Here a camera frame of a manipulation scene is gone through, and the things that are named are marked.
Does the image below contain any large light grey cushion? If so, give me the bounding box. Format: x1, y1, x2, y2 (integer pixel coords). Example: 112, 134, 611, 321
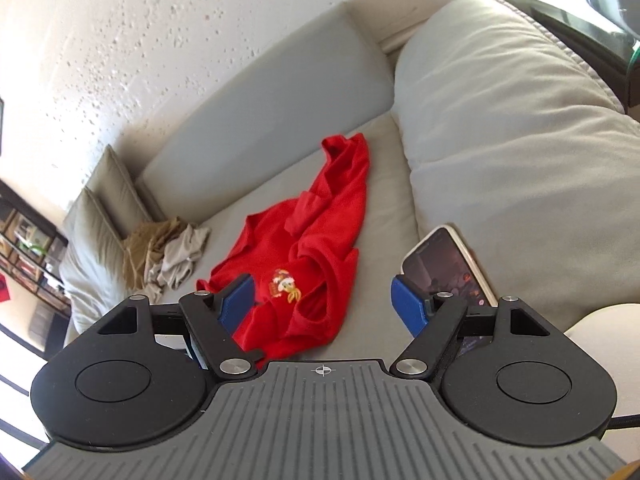
393, 0, 639, 330

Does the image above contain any dark bookshelf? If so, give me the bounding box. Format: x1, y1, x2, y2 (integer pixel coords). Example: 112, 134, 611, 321
1, 183, 72, 359

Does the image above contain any light grey crumpled garment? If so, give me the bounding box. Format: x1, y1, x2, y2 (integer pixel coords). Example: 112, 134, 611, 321
142, 224, 210, 304

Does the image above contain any olive throw pillow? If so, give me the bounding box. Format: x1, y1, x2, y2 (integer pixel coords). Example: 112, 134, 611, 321
86, 145, 152, 238
60, 188, 131, 334

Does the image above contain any white smartphone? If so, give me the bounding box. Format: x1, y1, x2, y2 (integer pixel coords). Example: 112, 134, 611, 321
400, 224, 500, 356

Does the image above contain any tan crumpled garment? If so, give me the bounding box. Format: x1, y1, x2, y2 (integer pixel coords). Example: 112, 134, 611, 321
122, 218, 188, 295

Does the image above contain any red t-shirt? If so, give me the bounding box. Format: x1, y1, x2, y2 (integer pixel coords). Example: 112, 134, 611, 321
196, 133, 370, 361

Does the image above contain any grey sofa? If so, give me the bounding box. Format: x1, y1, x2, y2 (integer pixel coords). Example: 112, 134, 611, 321
130, 10, 431, 361

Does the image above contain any glass side table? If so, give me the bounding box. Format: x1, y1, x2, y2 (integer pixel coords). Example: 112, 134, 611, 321
506, 0, 639, 119

